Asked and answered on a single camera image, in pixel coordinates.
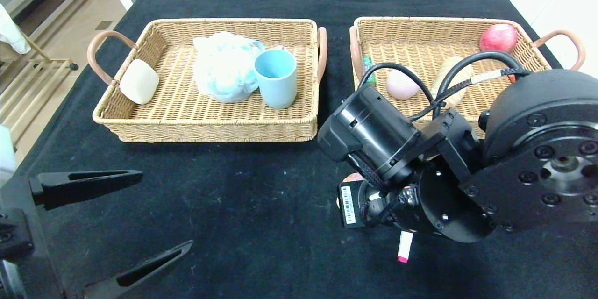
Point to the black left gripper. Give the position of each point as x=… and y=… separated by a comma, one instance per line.
x=46, y=252

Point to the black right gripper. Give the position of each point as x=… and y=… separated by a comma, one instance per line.
x=348, y=204

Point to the white marker with pink cap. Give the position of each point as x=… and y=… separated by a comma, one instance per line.
x=405, y=245

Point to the smooth pink round bun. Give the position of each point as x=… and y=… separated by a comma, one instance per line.
x=399, y=86

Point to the light blue plastic mug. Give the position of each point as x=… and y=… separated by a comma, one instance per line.
x=278, y=79

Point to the striped spiral bread roll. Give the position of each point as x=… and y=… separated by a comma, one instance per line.
x=444, y=77

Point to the light blue mesh bath pouf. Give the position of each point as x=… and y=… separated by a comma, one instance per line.
x=224, y=67

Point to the wicker basket holding soap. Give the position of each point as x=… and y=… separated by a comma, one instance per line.
x=187, y=112

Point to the wicker basket holding food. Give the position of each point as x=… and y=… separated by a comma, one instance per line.
x=411, y=32

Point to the black tablecloth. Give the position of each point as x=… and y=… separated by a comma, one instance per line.
x=233, y=187

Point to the green candy pack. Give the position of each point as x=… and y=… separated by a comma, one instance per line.
x=367, y=63

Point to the white soap bar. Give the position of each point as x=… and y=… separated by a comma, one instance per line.
x=139, y=81

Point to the wooden rolling rack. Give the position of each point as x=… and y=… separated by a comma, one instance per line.
x=28, y=79

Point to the white cloth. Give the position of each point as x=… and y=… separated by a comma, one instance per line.
x=11, y=30

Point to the red apple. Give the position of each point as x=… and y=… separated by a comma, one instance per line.
x=498, y=37

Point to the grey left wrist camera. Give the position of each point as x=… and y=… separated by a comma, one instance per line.
x=5, y=154

